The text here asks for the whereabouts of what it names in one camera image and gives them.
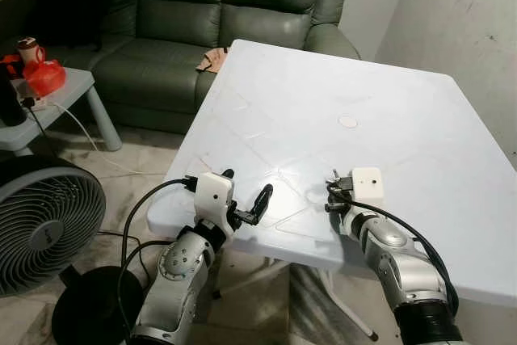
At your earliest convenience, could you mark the small grey side table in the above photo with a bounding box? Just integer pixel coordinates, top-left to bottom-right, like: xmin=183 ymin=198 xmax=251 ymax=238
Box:
xmin=0 ymin=67 xmax=123 ymax=157

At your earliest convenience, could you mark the green leather sofa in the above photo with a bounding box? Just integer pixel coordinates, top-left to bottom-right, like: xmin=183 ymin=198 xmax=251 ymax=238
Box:
xmin=24 ymin=0 xmax=361 ymax=133

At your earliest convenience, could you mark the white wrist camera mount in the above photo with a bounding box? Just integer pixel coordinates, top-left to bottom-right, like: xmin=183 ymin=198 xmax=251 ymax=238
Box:
xmin=349 ymin=166 xmax=385 ymax=205
xmin=193 ymin=171 xmax=237 ymax=229

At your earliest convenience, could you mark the grey floor fan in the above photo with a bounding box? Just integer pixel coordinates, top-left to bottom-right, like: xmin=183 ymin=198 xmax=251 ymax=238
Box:
xmin=0 ymin=154 xmax=147 ymax=345

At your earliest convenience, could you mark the brown paper cup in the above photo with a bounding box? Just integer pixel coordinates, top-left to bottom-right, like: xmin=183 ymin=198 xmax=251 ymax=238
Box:
xmin=17 ymin=36 xmax=42 ymax=68

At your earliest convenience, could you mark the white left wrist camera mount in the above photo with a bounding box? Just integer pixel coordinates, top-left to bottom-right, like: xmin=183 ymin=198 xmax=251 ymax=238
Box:
xmin=193 ymin=171 xmax=237 ymax=229

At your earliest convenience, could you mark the white plastic table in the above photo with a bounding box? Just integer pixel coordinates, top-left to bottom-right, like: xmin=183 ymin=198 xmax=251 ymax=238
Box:
xmin=147 ymin=39 xmax=517 ymax=343

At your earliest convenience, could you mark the brown crumpled cloth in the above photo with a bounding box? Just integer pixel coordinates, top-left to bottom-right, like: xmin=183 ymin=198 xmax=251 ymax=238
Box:
xmin=197 ymin=48 xmax=230 ymax=74

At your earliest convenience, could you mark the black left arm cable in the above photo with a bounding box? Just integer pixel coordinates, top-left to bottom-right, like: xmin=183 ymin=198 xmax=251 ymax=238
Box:
xmin=117 ymin=175 xmax=201 ymax=336

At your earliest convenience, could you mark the white power strip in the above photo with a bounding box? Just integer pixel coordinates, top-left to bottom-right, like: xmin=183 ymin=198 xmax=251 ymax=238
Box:
xmin=19 ymin=95 xmax=51 ymax=113

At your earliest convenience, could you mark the red plastic bag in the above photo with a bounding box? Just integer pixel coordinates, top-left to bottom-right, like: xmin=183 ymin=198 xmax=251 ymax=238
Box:
xmin=22 ymin=46 xmax=67 ymax=98

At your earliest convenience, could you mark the thin white cable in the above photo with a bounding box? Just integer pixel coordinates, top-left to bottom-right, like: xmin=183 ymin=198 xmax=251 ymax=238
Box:
xmin=47 ymin=100 xmax=165 ymax=179

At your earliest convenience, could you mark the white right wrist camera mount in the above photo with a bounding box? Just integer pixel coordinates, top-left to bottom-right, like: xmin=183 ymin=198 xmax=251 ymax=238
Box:
xmin=349 ymin=166 xmax=385 ymax=205

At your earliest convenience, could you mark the black cylindrical object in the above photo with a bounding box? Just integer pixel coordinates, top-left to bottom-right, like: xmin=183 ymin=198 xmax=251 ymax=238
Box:
xmin=0 ymin=77 xmax=30 ymax=128

